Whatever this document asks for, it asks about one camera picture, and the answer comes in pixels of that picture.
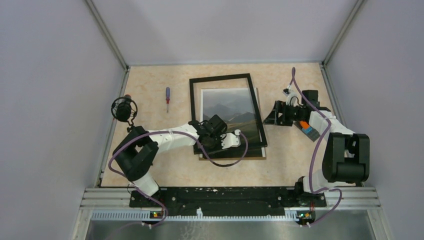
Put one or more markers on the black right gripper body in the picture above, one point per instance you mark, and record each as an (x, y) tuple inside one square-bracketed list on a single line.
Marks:
[(290, 114)]

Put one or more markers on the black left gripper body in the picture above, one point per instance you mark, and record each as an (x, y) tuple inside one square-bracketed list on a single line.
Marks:
[(214, 143)]

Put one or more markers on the black picture frame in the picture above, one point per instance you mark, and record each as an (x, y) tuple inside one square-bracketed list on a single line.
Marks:
[(236, 101)]

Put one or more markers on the mountain landscape photo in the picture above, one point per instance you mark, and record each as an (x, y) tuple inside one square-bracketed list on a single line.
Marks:
[(232, 112)]

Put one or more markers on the blue red screwdriver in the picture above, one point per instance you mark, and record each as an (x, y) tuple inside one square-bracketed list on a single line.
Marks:
[(167, 98)]

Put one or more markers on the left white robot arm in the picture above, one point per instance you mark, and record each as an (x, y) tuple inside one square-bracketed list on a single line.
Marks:
[(137, 151)]

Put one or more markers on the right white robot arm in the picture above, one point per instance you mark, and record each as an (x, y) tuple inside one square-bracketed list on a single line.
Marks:
[(346, 158)]

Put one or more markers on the orange green tape dispenser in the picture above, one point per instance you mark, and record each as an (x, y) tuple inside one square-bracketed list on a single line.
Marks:
[(304, 125)]

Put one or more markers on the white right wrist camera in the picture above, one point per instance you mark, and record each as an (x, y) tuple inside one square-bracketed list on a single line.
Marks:
[(291, 97)]

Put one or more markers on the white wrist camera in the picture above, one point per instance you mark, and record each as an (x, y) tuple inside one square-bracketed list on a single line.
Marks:
[(230, 139), (291, 97)]

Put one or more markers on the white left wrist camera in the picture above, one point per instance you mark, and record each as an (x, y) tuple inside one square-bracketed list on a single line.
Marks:
[(230, 139)]

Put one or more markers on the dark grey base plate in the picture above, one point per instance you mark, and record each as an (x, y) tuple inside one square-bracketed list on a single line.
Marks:
[(311, 133)]

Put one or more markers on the black microphone with shock mount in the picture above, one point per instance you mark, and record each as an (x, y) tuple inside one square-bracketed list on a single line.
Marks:
[(124, 109)]

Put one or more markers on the white cable duct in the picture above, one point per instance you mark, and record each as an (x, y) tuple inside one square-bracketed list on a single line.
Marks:
[(147, 216)]

